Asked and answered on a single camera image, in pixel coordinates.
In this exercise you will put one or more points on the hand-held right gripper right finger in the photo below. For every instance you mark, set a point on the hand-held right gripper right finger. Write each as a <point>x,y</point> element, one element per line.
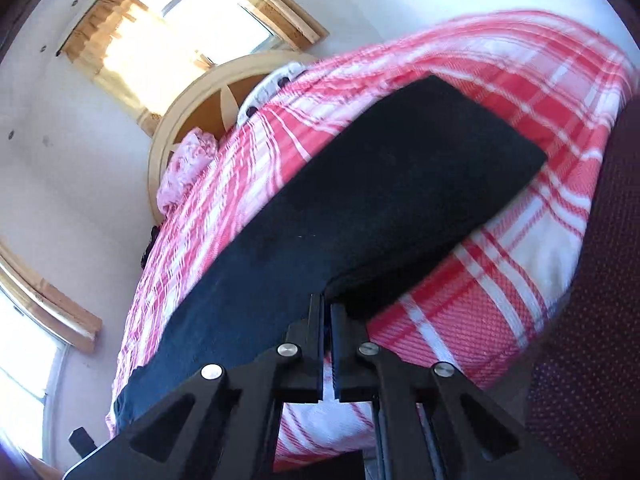
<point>346,360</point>

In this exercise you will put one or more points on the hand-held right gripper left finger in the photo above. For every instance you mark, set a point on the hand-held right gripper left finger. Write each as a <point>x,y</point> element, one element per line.
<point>312,355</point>

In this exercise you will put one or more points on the black pants with rhinestones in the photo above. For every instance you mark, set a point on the black pants with rhinestones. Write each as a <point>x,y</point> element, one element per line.
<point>380,185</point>

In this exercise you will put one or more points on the dark cloth beside bed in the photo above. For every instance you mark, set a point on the dark cloth beside bed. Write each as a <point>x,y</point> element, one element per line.
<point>148,249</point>

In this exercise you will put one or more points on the pink floral pillow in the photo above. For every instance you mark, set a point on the pink floral pillow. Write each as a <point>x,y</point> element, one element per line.
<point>187,162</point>

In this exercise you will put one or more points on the dark red dotted cloth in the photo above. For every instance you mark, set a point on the dark red dotted cloth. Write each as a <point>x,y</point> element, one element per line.
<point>600,310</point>

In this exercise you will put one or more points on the white pillow with black dots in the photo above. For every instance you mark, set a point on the white pillow with black dots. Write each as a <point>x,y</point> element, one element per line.
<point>267,87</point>

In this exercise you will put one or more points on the cream wooden headboard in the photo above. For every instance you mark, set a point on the cream wooden headboard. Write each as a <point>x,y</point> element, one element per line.
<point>200,105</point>

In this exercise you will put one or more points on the red and white plaid blanket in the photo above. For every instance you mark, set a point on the red and white plaid blanket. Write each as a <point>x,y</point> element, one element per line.
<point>525,85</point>

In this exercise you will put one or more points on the yellow curtain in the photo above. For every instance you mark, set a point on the yellow curtain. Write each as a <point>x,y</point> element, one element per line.
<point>120,55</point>

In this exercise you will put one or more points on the window with wooden frame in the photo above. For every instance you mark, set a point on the window with wooden frame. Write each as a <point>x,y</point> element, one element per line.
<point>210,10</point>
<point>25,350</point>

